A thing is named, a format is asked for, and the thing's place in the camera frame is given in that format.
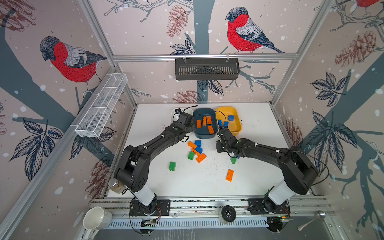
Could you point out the black round knob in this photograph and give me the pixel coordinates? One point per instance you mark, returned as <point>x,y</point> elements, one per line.
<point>227,214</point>

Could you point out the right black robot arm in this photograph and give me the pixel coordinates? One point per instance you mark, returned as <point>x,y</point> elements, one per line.
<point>298,170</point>

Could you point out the orange lego brick lone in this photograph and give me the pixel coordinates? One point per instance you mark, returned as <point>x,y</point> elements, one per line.
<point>230,175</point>

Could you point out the glass spice jar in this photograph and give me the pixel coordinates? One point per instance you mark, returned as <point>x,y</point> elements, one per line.
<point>116,186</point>

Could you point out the white ceramic mug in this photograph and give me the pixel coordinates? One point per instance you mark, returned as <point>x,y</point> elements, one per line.
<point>97,218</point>

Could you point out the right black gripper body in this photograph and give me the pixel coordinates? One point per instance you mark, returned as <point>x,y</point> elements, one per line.
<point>221,146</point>

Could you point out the dark teal plastic bin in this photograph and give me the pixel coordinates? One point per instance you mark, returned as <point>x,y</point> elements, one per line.
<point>203,132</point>

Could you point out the yellow plastic bin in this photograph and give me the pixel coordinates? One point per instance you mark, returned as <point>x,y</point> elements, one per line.
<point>222,114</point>

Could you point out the green lego brick lone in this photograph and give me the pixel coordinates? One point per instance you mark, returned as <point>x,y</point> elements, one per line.
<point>172,166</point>

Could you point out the white mesh wall shelf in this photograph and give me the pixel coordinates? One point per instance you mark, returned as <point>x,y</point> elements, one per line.
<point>99,112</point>

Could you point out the orange lego brick tilted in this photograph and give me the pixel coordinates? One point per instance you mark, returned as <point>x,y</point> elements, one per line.
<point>200,158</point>

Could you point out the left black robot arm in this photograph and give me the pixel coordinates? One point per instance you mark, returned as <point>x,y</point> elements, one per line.
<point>133,167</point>

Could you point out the black wire wall basket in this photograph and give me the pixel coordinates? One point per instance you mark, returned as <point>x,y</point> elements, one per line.
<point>207,69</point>

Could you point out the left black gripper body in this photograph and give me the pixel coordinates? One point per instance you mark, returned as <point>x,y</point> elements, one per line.
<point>191,128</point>

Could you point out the white plastic bin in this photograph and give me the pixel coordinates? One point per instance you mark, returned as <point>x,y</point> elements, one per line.
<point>175,114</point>

